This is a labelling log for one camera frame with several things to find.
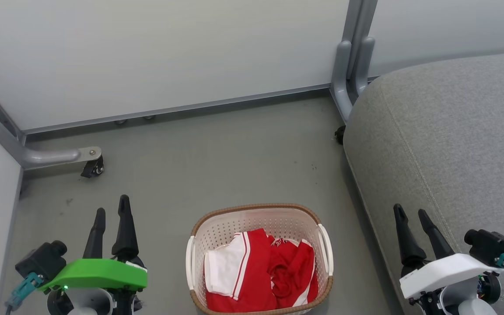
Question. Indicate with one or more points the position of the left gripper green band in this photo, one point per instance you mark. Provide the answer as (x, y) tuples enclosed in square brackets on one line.
[(99, 273)]

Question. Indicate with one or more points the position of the grey fabric sofa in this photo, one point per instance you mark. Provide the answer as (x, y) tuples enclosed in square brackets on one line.
[(444, 144)]

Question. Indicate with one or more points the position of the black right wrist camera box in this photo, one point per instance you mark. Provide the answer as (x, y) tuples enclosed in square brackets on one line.
[(490, 247)]

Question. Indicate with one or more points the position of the red and white jersey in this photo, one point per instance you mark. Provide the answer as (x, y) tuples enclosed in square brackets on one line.
[(252, 271)]

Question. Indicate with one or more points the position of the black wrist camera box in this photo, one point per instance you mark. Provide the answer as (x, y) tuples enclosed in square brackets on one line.
[(490, 247), (42, 260)]

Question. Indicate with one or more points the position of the grey partition post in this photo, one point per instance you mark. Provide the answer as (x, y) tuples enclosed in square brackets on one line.
[(352, 65)]

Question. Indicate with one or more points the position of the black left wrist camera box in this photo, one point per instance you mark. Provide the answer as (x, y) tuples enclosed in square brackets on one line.
[(42, 260)]

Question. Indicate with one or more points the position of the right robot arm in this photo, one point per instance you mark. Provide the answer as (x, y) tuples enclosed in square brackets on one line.
[(470, 297)]

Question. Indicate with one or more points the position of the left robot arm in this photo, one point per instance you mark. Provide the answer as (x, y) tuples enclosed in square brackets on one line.
[(88, 304)]

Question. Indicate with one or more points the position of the red garment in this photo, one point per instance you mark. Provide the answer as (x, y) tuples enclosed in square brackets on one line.
[(293, 273)]

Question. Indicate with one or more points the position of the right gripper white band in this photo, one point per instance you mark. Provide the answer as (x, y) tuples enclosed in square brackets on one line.
[(446, 269)]

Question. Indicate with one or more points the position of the white perforated laundry basket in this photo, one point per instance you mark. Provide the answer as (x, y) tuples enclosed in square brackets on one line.
[(260, 218)]

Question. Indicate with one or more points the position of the grey partition foot bar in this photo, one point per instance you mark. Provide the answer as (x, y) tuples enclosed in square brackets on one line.
[(46, 155)]

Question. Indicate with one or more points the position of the black partition caster wheel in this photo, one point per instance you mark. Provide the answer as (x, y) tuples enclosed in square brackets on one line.
[(93, 168)]

